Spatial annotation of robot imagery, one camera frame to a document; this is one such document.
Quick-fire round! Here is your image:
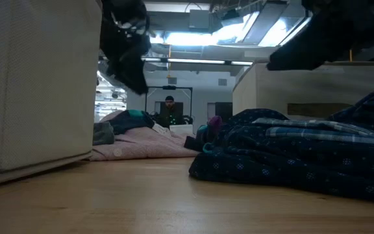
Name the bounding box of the navy sock with teal toe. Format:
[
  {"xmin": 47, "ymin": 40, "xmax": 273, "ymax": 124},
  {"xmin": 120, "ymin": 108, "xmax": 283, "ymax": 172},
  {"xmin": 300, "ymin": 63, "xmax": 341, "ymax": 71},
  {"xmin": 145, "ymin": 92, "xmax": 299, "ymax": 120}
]
[{"xmin": 107, "ymin": 109, "xmax": 155, "ymax": 136}]

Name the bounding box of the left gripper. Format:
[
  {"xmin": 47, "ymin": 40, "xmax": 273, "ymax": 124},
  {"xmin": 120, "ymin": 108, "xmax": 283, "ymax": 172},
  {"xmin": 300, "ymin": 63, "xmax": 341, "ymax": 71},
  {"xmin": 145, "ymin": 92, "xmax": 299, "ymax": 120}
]
[{"xmin": 99, "ymin": 0, "xmax": 152, "ymax": 96}]

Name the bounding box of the pink shirt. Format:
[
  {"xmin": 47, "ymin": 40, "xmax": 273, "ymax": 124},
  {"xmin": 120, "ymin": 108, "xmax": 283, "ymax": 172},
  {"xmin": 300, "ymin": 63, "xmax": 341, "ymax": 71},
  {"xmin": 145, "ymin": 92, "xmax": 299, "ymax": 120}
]
[{"xmin": 89, "ymin": 110, "xmax": 201, "ymax": 163}]

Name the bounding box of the white paper tag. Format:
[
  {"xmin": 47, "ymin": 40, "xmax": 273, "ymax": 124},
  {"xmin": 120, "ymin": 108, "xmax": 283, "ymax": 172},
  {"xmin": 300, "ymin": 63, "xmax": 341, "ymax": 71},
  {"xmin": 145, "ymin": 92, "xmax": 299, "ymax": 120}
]
[{"xmin": 153, "ymin": 123, "xmax": 172, "ymax": 137}]

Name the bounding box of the navy dotted shirt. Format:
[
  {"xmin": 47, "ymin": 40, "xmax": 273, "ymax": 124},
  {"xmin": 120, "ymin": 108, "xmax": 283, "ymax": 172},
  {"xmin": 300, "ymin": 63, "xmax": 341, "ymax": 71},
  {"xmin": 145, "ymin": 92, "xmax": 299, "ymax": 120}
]
[{"xmin": 188, "ymin": 109, "xmax": 374, "ymax": 204}]

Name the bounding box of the long ceiling light strip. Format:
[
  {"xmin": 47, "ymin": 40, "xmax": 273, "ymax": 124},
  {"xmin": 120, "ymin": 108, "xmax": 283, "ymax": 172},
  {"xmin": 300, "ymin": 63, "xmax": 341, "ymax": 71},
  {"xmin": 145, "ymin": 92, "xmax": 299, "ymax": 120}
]
[{"xmin": 141, "ymin": 57, "xmax": 255, "ymax": 66}]

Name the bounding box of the person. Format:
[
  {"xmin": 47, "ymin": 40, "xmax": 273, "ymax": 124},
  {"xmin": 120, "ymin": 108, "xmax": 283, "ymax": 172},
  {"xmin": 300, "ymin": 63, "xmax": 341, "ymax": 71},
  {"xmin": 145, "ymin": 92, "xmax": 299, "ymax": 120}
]
[{"xmin": 156, "ymin": 96, "xmax": 186, "ymax": 128}]

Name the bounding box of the blue plaid shirt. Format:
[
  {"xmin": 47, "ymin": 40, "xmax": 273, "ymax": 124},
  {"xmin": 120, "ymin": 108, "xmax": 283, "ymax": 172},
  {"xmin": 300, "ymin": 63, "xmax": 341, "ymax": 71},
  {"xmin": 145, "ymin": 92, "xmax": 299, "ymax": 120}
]
[{"xmin": 251, "ymin": 83, "xmax": 374, "ymax": 147}]

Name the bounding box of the teal and purple sock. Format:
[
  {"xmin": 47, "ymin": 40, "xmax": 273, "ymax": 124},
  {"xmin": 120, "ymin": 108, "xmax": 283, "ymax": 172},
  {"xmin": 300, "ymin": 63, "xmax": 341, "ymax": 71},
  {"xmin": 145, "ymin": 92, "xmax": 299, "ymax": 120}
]
[{"xmin": 184, "ymin": 115, "xmax": 223, "ymax": 153}]

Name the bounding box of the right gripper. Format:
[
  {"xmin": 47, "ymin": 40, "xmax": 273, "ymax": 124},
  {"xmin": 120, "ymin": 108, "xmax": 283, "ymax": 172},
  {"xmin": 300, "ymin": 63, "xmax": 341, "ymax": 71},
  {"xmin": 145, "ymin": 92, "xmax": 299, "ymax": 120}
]
[{"xmin": 266, "ymin": 0, "xmax": 374, "ymax": 72}]

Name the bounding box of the angled ceiling light panel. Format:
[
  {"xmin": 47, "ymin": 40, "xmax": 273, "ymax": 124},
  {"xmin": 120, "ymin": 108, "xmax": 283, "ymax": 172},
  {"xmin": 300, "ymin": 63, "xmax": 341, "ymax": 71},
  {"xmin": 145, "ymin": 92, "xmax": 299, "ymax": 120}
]
[{"xmin": 258, "ymin": 16, "xmax": 311, "ymax": 47}]

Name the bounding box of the blue-gray cloth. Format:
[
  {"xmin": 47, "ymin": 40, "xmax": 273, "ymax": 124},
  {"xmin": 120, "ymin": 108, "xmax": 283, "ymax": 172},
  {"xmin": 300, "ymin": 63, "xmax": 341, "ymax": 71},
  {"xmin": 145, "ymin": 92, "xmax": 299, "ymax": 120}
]
[{"xmin": 92, "ymin": 121, "xmax": 116, "ymax": 146}]

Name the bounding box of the white box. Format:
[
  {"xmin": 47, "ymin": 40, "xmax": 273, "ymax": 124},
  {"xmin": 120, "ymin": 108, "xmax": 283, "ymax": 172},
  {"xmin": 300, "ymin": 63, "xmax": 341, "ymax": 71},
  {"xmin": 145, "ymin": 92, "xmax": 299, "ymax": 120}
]
[{"xmin": 169, "ymin": 124, "xmax": 194, "ymax": 136}]

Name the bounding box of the background black rig frame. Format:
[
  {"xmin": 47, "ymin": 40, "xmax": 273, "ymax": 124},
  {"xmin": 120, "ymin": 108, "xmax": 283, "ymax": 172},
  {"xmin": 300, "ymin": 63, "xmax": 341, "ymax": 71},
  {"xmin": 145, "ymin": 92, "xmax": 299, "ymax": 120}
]
[{"xmin": 144, "ymin": 86, "xmax": 193, "ymax": 124}]

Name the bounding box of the beige fabric storage bin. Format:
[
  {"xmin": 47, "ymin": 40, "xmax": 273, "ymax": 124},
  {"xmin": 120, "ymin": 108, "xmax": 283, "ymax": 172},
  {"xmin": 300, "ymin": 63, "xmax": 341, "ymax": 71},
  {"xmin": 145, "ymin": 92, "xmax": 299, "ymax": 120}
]
[
  {"xmin": 232, "ymin": 60, "xmax": 374, "ymax": 120},
  {"xmin": 0, "ymin": 0, "xmax": 103, "ymax": 189}
]

